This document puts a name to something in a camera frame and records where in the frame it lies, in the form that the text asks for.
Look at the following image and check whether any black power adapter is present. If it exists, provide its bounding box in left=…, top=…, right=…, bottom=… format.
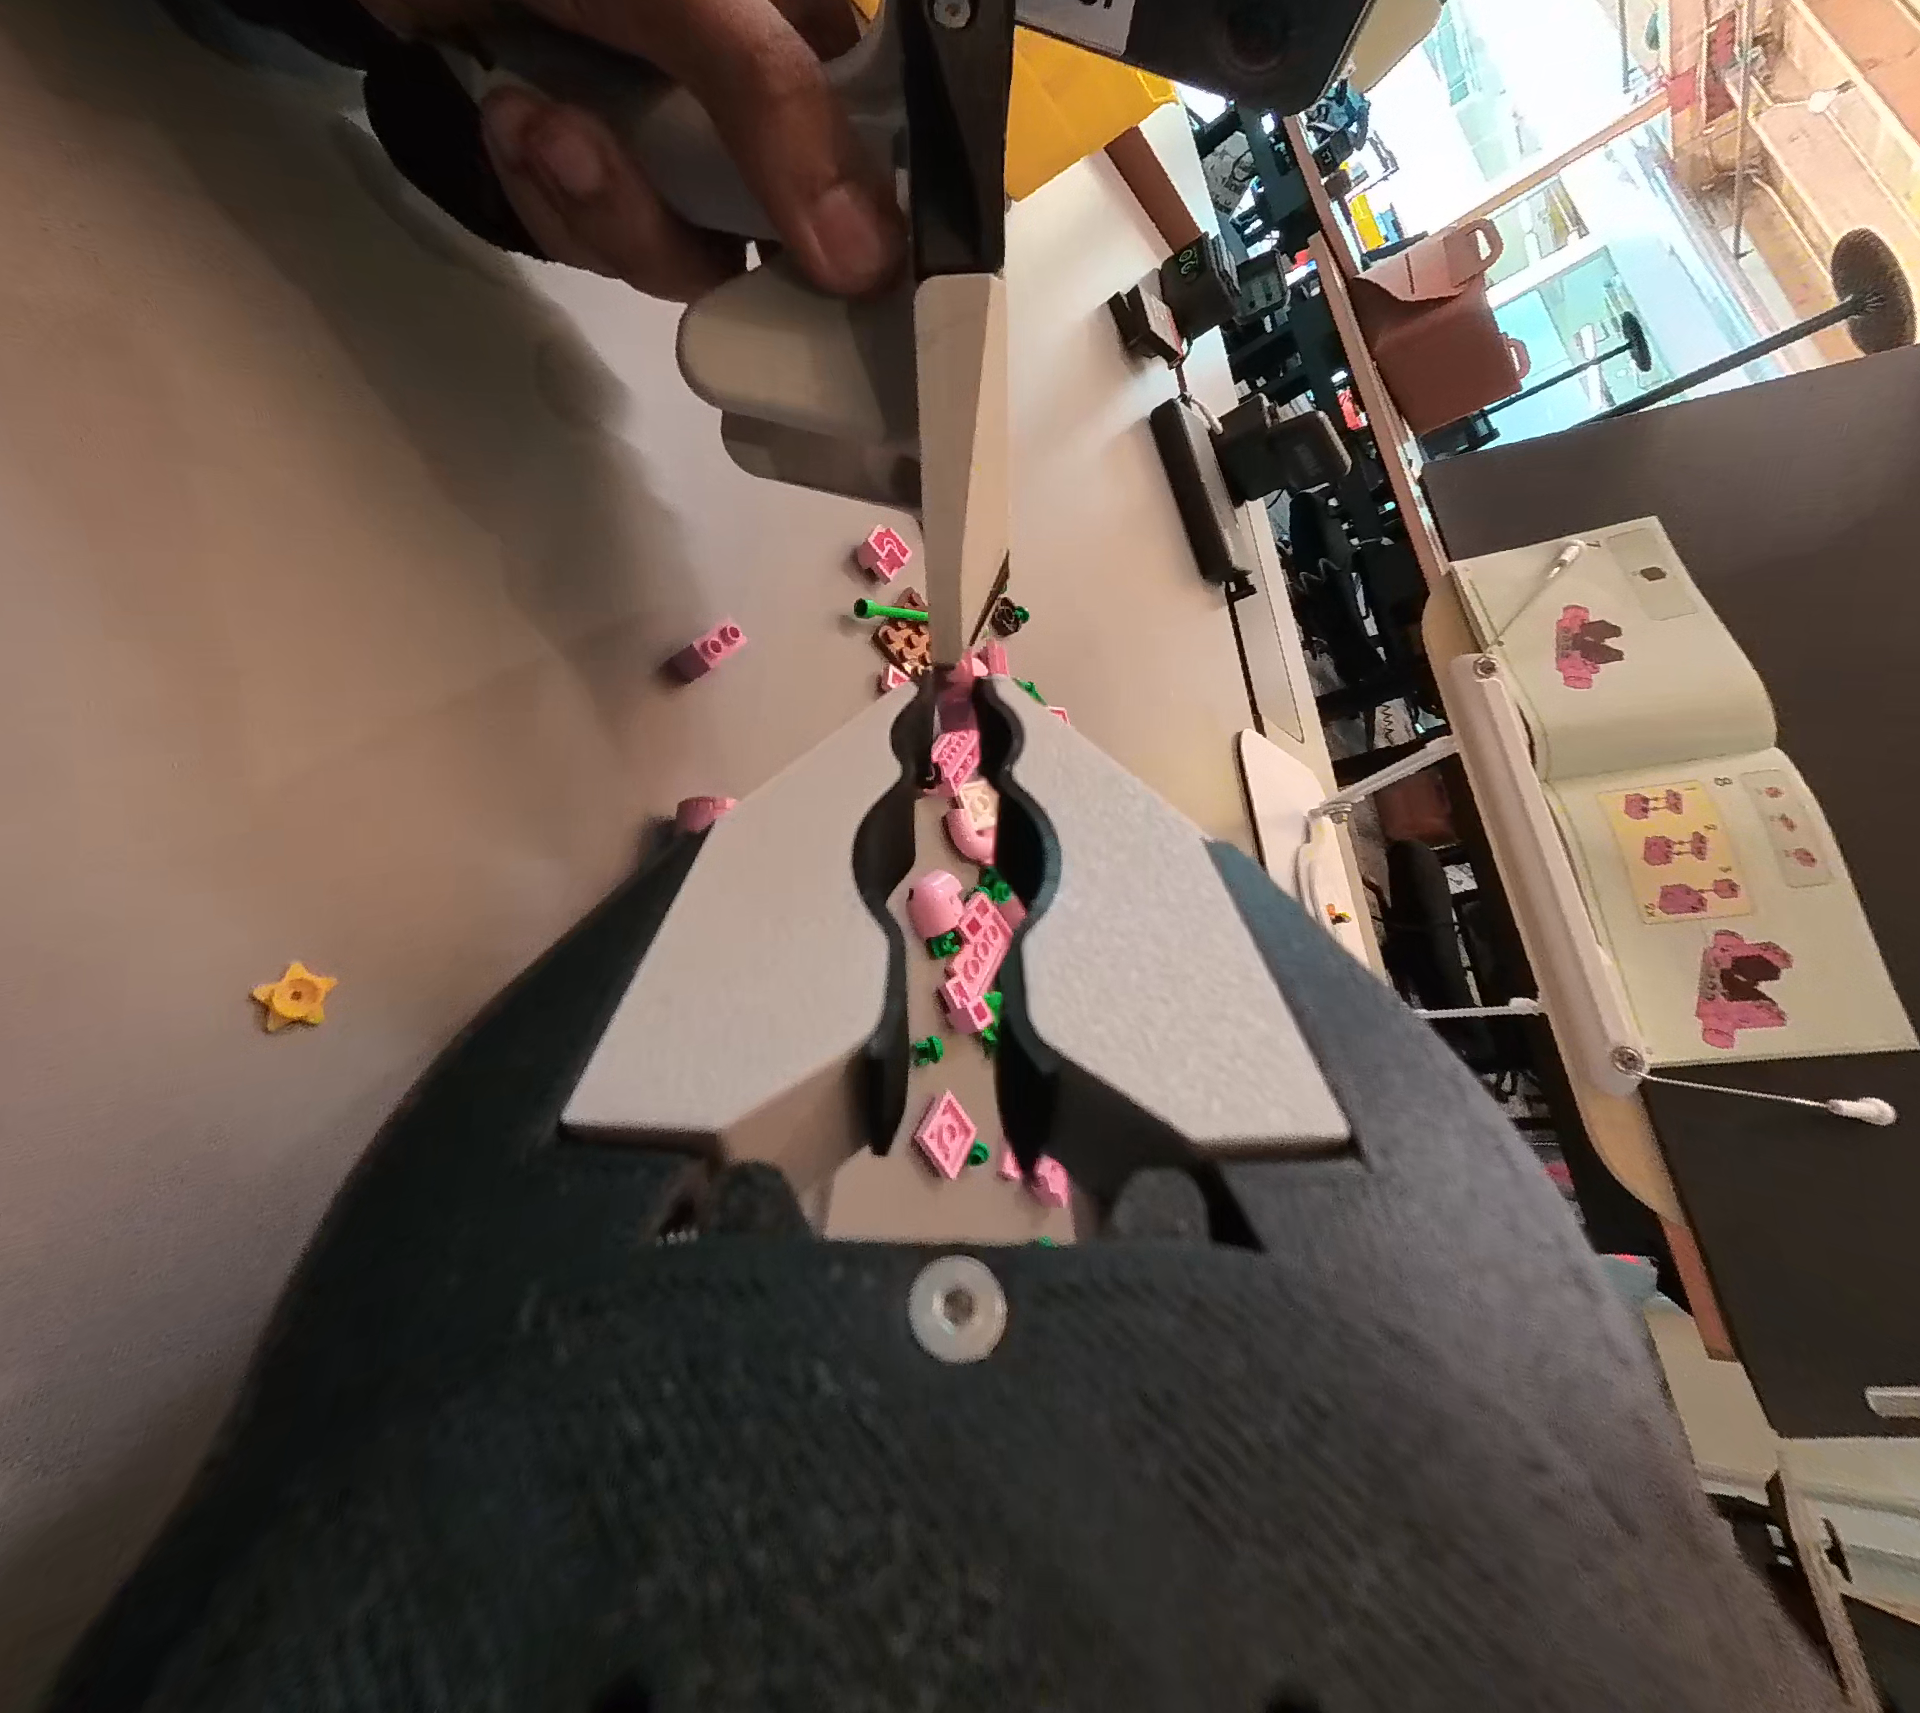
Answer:
left=1145, top=396, right=1253, bottom=586

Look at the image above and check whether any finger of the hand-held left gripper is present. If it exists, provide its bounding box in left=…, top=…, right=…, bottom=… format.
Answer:
left=676, top=270, right=919, bottom=417
left=715, top=270, right=1013, bottom=699

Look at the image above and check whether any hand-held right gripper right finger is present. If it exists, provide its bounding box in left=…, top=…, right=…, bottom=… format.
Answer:
left=973, top=678, right=1351, bottom=1209

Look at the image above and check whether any white book stand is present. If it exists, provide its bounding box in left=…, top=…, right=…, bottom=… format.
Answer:
left=1231, top=349, right=1920, bottom=1445

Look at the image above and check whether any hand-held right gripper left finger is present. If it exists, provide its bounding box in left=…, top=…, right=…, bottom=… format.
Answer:
left=558, top=687, right=937, bottom=1161

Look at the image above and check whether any pile of pink toy bricks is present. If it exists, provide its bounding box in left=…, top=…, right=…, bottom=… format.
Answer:
left=665, top=522, right=1074, bottom=1212

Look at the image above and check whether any brown carrier box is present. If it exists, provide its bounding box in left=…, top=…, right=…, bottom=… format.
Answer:
left=1345, top=216, right=1535, bottom=436

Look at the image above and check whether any yellow star toy piece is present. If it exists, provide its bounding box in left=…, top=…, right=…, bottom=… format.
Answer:
left=249, top=960, right=341, bottom=1034

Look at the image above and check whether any open instruction booklet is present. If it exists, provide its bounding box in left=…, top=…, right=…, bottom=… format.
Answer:
left=1445, top=516, right=1920, bottom=1071

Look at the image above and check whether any black battery charger case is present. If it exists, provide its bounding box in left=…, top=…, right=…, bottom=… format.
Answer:
left=1161, top=242, right=1292, bottom=320

